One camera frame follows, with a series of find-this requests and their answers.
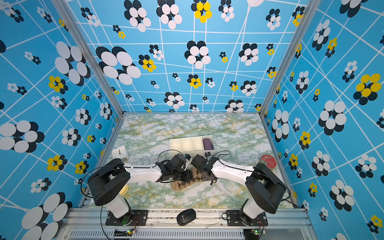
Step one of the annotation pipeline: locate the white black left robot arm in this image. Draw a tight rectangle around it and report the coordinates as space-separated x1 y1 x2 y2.
87 154 193 219

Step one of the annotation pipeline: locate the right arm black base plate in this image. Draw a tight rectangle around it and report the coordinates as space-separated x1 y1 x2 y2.
224 210 268 227

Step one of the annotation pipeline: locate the round red lid tin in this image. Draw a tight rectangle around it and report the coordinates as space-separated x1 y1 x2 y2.
260 155 277 170

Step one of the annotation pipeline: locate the black computer mouse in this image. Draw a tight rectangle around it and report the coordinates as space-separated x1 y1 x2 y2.
176 209 197 226

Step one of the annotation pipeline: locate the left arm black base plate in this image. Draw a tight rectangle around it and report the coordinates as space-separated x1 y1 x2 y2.
105 210 149 227

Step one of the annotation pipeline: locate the white compartment organizer tray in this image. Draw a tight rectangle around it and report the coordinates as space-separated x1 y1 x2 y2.
169 135 216 158

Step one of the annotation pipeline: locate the left green circuit board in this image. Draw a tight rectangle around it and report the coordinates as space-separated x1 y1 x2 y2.
114 230 136 237

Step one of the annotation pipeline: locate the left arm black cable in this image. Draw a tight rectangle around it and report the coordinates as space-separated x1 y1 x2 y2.
79 149 185 240

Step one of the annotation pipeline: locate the purple rolled sock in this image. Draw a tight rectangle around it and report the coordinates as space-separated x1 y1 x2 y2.
203 138 214 151

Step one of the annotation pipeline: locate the aluminium front rail frame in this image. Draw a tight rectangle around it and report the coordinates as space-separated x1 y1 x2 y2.
57 208 318 240

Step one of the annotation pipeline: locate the green circuit board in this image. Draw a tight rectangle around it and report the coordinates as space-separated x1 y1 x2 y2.
114 230 136 237
244 229 265 240

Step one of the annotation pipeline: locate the yellow round sponge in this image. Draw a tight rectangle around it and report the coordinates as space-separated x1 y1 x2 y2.
120 185 129 197

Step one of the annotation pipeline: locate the beige argyle sock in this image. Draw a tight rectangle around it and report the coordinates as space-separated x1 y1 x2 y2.
171 167 218 191

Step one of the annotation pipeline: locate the white square alarm clock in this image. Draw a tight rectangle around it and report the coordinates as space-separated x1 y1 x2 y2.
112 146 129 160

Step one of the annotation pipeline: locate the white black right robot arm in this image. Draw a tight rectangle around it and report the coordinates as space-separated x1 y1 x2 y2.
192 155 287 226

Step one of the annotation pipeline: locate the right green circuit board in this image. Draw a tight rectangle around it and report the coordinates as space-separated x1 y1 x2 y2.
244 229 265 240

